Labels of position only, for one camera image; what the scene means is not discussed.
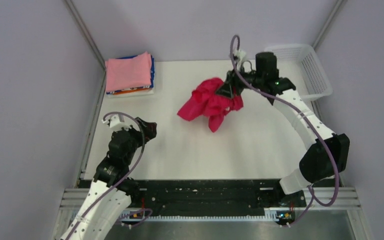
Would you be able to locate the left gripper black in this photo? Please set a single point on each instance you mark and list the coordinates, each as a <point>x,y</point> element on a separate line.
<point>149,128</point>

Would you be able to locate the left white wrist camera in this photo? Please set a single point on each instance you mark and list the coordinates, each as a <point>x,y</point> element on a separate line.
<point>115,122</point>

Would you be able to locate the orange folded t shirt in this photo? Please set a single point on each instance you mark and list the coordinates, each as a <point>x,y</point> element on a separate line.
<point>121,92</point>

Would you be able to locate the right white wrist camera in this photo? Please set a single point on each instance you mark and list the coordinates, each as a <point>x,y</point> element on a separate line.
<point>239,56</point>

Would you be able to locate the white plastic basket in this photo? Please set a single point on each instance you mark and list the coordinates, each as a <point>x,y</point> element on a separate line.
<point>300,64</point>

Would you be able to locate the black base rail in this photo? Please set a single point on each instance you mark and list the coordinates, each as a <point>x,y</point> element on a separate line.
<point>213,198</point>

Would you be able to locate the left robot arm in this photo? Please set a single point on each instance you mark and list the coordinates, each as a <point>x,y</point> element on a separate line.
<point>112,190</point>

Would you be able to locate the white folded t shirt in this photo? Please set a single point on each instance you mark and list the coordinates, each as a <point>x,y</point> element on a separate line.
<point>135,94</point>

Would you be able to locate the blue folded t shirt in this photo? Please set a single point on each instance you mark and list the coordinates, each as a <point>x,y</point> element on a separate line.
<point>152,71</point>

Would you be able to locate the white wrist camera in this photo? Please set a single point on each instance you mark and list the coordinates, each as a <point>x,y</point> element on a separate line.
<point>115,122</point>
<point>239,56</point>

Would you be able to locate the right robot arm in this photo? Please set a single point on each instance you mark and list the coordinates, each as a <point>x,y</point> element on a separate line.
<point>326,151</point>

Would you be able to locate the pink folded t shirt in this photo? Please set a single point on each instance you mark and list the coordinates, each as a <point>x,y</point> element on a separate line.
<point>129,71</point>

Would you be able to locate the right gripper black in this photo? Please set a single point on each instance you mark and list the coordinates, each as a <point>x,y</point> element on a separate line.
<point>232,83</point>

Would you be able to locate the crimson red t shirt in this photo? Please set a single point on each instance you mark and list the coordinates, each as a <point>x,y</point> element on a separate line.
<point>205,102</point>

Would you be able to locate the white cable duct strip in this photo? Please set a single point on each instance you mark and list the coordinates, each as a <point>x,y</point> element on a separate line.
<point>270,216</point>

